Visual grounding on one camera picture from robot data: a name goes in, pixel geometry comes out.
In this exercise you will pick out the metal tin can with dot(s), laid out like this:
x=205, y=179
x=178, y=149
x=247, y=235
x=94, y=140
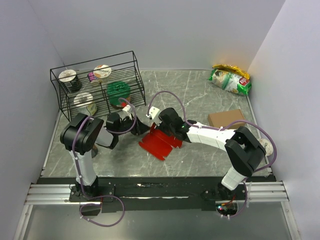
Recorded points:
x=94, y=151

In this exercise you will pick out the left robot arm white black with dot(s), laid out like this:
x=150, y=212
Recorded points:
x=81, y=135

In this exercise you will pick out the white cup lower shelf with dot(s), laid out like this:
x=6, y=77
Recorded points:
x=85, y=104

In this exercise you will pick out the black wire rack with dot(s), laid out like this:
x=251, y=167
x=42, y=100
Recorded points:
x=124, y=68

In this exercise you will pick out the red paper box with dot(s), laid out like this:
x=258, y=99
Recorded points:
x=158, y=143

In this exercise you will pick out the green chips bag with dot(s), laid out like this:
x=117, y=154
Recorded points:
x=230, y=82

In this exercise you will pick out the white yogurt cup orange label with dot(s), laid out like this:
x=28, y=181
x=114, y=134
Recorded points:
x=102, y=73

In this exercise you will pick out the brown cardboard box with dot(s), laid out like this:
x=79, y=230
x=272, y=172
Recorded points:
x=224, y=118

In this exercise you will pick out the small purple white cup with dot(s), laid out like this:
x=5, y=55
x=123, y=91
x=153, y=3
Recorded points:
x=91, y=77

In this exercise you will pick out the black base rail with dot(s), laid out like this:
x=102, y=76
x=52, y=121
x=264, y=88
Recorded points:
x=154, y=193

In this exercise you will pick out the aluminium frame rail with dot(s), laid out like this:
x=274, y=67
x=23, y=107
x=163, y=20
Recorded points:
x=186, y=167

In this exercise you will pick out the foil lid dark cup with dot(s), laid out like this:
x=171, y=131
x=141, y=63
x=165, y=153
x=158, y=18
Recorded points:
x=69, y=79

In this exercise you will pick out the green lidded jar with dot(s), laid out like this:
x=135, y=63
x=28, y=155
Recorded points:
x=116, y=90

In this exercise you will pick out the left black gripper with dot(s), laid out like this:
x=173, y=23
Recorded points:
x=139, y=128

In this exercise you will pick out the yellow chips bag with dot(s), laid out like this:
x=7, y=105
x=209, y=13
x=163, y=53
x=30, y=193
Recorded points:
x=232, y=69

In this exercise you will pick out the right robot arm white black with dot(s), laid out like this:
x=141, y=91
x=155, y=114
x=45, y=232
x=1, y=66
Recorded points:
x=243, y=149

